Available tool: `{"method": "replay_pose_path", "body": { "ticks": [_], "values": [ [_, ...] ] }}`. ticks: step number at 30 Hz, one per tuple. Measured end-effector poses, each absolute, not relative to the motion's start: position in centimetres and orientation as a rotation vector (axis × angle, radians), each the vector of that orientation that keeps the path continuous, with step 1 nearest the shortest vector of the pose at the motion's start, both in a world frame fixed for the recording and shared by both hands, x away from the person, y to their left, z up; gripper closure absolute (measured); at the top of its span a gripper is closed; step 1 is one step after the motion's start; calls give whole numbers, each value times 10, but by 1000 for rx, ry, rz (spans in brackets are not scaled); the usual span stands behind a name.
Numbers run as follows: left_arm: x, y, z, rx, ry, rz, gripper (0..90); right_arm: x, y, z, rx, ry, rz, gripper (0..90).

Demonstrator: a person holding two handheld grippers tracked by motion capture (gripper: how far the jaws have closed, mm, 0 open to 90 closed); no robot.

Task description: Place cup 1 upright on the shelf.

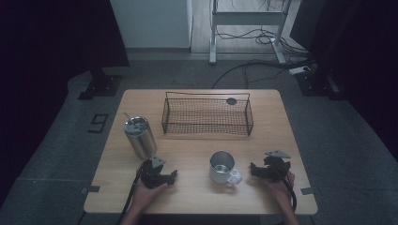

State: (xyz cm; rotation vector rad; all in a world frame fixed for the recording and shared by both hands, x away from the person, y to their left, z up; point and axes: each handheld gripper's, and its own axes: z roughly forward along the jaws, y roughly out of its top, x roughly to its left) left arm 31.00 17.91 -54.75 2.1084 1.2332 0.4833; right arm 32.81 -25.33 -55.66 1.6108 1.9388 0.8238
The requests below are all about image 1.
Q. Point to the black stand base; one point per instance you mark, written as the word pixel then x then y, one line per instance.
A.
pixel 316 84
pixel 101 86

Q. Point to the white cabinet panel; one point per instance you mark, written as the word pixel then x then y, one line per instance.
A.
pixel 153 23

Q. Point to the steel tumbler with straw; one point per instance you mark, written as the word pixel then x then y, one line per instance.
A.
pixel 140 137

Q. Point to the white power strip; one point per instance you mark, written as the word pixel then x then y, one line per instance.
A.
pixel 298 70

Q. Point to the person's left hand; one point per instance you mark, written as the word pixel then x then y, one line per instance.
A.
pixel 147 195

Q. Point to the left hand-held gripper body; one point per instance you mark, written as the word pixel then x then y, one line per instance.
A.
pixel 152 173

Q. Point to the grey tape strip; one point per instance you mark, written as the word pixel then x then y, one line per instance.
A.
pixel 91 189
pixel 307 190

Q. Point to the black round table grommet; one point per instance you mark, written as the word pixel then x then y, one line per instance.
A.
pixel 231 101

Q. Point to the white desk frame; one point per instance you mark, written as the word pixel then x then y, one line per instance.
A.
pixel 247 18

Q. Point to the dark curtain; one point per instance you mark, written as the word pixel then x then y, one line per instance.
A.
pixel 359 47
pixel 47 47

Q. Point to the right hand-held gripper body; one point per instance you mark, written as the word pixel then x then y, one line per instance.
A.
pixel 276 167

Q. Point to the person's right hand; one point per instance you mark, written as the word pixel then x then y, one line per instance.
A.
pixel 280 190

